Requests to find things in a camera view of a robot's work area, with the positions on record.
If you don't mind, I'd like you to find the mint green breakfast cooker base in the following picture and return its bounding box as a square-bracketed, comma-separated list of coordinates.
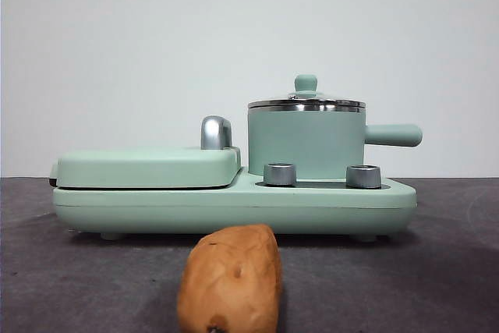
[52, 165, 418, 241]

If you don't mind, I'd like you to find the glass pot lid green knob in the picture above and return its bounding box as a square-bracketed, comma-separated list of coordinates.
[248, 73, 366, 110]

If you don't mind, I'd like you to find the mint green pot with handle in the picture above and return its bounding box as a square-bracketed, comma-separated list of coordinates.
[247, 105, 423, 178]

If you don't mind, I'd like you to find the silver control knob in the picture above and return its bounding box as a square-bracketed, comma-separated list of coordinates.
[263, 163, 298, 186]
[345, 164, 381, 189]

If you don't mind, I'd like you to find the brown potato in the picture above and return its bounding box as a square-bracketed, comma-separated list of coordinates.
[177, 223, 285, 333]

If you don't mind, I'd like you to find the dark grey table cloth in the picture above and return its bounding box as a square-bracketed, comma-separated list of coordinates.
[0, 176, 499, 333]

